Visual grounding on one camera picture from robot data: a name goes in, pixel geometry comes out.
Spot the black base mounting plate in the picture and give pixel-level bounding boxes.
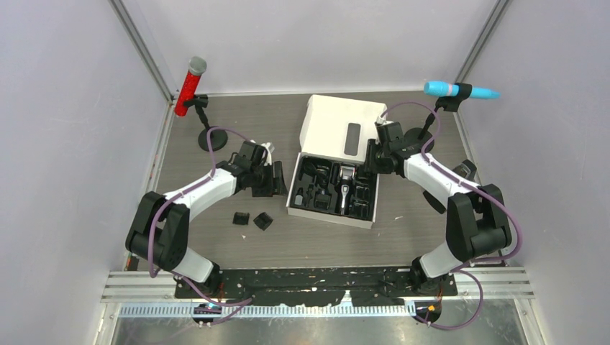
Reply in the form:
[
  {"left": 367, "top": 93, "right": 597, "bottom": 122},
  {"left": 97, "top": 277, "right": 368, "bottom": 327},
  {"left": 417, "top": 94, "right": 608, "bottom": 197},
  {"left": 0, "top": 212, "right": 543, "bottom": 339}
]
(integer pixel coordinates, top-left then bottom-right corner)
[{"left": 175, "top": 267, "right": 458, "bottom": 307}]

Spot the left black microphone stand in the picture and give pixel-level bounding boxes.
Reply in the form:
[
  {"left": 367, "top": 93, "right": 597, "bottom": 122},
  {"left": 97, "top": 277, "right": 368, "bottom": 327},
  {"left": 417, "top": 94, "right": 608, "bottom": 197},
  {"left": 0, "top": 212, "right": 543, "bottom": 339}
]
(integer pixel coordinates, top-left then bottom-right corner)
[{"left": 183, "top": 95, "right": 228, "bottom": 152}]

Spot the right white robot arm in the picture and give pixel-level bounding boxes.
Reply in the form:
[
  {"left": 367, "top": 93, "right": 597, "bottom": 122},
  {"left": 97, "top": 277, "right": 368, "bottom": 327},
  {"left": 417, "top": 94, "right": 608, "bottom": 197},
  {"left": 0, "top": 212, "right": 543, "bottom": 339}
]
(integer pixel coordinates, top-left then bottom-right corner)
[{"left": 365, "top": 122, "right": 512, "bottom": 295}]

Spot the black clear-window charger stand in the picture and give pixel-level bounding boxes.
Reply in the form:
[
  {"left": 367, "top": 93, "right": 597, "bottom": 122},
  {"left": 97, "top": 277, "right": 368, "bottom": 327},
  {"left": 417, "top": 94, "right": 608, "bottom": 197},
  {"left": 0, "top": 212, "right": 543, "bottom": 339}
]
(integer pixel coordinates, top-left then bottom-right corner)
[{"left": 423, "top": 159, "right": 478, "bottom": 214}]

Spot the black silver hair clipper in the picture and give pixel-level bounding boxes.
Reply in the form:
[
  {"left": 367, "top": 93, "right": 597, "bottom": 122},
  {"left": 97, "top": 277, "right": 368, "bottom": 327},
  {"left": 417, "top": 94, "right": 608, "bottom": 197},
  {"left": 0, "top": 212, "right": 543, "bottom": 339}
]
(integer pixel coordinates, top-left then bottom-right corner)
[{"left": 340, "top": 165, "right": 355, "bottom": 215}]

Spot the right black microphone stand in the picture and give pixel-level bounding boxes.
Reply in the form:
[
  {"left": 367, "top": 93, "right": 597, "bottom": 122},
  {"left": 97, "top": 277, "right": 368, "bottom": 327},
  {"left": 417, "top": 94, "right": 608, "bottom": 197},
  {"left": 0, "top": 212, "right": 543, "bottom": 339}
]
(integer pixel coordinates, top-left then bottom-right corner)
[{"left": 409, "top": 83, "right": 473, "bottom": 155}]

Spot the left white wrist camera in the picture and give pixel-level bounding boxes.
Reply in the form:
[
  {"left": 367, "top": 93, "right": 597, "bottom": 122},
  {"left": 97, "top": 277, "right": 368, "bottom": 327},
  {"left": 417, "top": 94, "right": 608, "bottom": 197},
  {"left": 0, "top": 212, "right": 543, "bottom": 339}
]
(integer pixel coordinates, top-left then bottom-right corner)
[{"left": 251, "top": 140, "right": 275, "bottom": 166}]

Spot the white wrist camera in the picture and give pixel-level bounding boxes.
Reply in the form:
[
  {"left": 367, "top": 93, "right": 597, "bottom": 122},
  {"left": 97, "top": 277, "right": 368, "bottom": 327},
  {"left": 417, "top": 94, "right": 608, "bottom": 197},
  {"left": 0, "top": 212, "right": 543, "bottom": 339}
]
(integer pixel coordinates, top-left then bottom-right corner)
[
  {"left": 251, "top": 140, "right": 275, "bottom": 166},
  {"left": 375, "top": 115, "right": 391, "bottom": 127}
]

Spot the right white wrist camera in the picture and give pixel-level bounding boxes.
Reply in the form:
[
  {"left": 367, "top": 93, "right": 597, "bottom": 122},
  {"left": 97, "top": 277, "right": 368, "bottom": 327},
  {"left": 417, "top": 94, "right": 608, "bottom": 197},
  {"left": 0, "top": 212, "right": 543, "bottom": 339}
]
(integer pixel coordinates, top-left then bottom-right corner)
[{"left": 375, "top": 115, "right": 391, "bottom": 127}]

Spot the blue microphone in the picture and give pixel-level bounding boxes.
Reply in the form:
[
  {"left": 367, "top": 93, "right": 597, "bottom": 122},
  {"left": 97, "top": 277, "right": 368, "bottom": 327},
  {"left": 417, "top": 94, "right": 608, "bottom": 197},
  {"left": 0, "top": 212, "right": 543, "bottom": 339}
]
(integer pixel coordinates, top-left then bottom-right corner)
[{"left": 424, "top": 80, "right": 501, "bottom": 100}]

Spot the red glitter microphone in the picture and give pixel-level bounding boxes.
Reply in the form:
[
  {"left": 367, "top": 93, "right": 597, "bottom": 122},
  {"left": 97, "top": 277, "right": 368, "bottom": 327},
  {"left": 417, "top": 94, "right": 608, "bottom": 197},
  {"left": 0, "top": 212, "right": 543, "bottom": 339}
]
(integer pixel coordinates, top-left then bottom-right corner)
[{"left": 174, "top": 56, "right": 207, "bottom": 117}]

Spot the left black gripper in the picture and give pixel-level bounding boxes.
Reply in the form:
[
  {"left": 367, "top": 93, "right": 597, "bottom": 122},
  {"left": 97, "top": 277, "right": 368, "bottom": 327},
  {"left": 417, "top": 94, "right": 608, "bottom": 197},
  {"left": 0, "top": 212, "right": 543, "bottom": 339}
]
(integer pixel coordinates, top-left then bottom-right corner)
[{"left": 250, "top": 161, "right": 288, "bottom": 198}]

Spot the black microphone stand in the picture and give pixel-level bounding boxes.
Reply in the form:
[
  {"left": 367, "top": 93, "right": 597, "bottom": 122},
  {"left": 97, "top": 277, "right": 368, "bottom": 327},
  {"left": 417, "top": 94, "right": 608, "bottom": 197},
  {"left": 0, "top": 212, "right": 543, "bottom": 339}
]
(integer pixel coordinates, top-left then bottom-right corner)
[
  {"left": 183, "top": 95, "right": 228, "bottom": 152},
  {"left": 409, "top": 83, "right": 473, "bottom": 155}
]

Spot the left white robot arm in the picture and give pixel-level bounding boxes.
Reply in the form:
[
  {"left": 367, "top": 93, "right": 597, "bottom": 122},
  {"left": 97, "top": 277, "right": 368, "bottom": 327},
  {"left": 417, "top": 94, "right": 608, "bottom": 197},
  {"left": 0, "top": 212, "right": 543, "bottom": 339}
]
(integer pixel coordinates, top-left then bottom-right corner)
[{"left": 125, "top": 141, "right": 287, "bottom": 298}]

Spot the black comb guard in tray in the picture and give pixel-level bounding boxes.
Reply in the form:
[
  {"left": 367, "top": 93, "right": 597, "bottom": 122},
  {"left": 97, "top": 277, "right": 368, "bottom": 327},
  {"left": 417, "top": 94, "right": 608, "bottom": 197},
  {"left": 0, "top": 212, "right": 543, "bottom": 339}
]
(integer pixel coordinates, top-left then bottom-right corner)
[{"left": 314, "top": 190, "right": 332, "bottom": 211}]

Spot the black comb guard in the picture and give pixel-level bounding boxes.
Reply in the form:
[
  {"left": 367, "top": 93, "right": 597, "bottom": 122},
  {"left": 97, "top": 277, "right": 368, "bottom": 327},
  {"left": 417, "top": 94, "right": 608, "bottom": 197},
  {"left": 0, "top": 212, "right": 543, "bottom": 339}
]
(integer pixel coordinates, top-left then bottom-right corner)
[
  {"left": 253, "top": 212, "right": 273, "bottom": 231},
  {"left": 314, "top": 190, "right": 332, "bottom": 211},
  {"left": 232, "top": 212, "right": 250, "bottom": 226}
]

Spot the white hair clipper box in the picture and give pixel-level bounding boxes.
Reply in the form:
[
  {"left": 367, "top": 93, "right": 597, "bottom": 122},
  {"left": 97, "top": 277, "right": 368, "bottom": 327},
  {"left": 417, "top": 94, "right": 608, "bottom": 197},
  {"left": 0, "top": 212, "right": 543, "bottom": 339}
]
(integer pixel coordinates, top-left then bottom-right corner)
[{"left": 286, "top": 95, "right": 387, "bottom": 229}]

